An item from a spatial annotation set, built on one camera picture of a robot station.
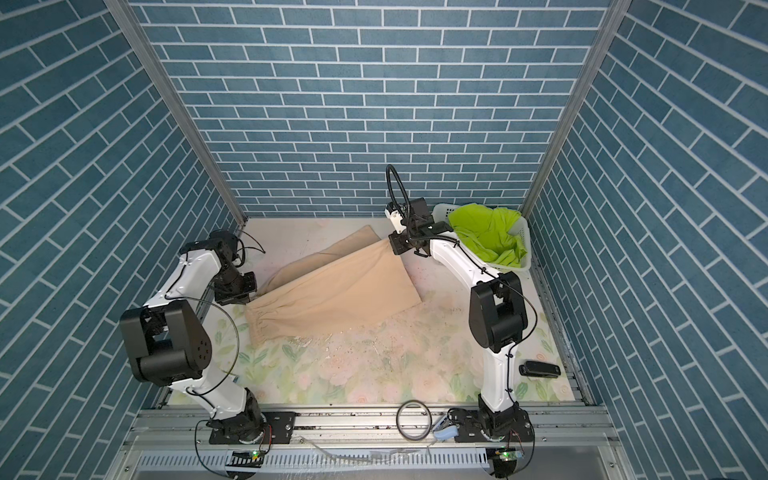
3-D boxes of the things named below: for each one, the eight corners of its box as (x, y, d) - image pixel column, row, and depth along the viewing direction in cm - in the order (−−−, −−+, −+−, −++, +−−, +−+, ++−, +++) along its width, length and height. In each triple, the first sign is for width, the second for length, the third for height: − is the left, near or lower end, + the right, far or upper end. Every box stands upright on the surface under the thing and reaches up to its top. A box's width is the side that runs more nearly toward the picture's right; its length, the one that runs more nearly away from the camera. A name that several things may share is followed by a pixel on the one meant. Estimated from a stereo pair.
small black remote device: (521, 378, 85) (525, 375, 82) (517, 365, 87) (521, 361, 84) (556, 378, 85) (561, 375, 82) (552, 365, 87) (557, 361, 85)
